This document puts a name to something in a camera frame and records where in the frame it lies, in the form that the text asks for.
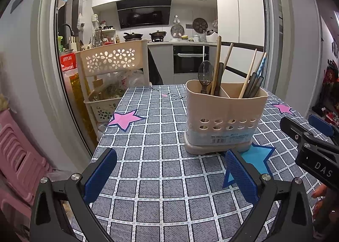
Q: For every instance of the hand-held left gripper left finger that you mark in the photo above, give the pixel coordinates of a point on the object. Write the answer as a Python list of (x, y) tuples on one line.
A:
[(102, 173)]

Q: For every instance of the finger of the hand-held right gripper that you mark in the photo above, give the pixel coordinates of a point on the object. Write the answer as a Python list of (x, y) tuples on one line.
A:
[(320, 124), (294, 128)]

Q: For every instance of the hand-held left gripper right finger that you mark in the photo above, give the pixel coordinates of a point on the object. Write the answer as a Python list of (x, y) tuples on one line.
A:
[(242, 175)]

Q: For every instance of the blue patterned chopstick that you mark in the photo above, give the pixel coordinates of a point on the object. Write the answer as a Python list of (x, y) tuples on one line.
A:
[(262, 64)]

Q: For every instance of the beige plastic utensil holder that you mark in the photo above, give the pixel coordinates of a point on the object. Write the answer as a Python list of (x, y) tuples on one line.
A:
[(212, 109)]

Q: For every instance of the person's right hand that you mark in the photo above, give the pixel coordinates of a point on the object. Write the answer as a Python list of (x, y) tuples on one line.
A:
[(320, 191)]

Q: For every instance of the pink star sticker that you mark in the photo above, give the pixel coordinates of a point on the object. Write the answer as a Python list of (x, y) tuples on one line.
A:
[(284, 108), (124, 119)]

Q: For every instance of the blue star sticker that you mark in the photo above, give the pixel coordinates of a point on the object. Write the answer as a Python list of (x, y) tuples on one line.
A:
[(258, 157)]

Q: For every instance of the red toys on shelf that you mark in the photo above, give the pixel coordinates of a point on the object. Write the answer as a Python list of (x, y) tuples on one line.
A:
[(331, 72)]

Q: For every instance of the grey checkered tablecloth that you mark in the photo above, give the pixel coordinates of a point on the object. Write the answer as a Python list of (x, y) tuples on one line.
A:
[(159, 152)]

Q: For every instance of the yellow oil bottle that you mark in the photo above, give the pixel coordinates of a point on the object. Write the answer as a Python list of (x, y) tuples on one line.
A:
[(79, 99)]

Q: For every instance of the pink plastic stool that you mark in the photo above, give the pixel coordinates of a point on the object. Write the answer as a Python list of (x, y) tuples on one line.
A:
[(18, 157)]

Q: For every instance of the white plastic bag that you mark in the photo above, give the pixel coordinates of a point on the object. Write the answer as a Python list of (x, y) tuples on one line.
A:
[(129, 77)]

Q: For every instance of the red plastic basket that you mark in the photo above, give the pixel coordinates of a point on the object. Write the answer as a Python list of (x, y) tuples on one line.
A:
[(68, 63)]

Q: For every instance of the white refrigerator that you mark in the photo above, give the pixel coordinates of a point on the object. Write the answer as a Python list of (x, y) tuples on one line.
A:
[(249, 14)]

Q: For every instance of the black built-in oven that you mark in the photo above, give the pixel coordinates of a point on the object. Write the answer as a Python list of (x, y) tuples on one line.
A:
[(190, 62)]

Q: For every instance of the beige flower-cutout storage cart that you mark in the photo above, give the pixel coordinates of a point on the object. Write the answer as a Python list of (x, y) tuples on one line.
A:
[(140, 56)]

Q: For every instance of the white rice cooker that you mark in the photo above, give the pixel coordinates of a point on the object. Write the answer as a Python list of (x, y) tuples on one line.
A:
[(212, 36)]

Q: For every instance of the white spice rack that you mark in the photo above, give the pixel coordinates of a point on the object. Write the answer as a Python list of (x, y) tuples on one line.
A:
[(105, 36)]

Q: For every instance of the round dark hanging pan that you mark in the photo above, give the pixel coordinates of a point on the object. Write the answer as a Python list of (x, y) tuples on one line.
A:
[(199, 24)]

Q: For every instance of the black wok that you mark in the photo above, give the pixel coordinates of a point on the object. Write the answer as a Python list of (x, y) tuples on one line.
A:
[(132, 36)]

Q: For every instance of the black kitchen faucet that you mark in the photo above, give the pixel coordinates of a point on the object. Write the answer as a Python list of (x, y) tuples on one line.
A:
[(69, 28)]

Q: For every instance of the black cooking pot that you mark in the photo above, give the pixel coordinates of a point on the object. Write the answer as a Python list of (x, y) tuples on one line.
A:
[(158, 34)]

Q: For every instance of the round metal rack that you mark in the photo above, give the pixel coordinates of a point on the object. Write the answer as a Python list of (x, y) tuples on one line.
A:
[(177, 30)]

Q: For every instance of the black range hood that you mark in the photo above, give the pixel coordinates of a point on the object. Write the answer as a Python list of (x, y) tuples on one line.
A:
[(143, 16)]

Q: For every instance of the black wall panel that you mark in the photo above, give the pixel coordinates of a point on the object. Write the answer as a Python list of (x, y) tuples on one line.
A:
[(18, 1)]

